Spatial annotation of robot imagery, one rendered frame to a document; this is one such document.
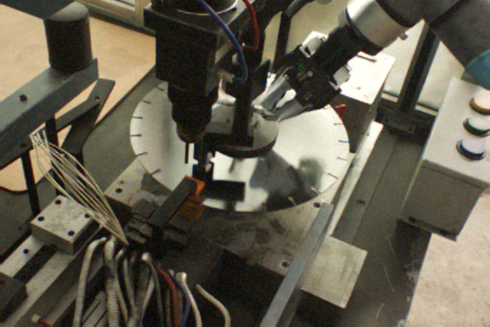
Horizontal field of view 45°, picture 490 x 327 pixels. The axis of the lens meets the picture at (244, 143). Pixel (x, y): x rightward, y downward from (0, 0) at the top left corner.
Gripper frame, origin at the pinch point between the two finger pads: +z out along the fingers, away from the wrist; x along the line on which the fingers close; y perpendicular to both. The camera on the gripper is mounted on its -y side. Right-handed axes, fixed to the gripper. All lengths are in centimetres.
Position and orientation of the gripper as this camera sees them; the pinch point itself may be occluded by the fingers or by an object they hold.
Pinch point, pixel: (271, 111)
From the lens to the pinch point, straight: 87.0
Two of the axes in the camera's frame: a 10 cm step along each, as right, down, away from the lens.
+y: -4.5, 3.9, -8.0
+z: -6.0, 5.3, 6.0
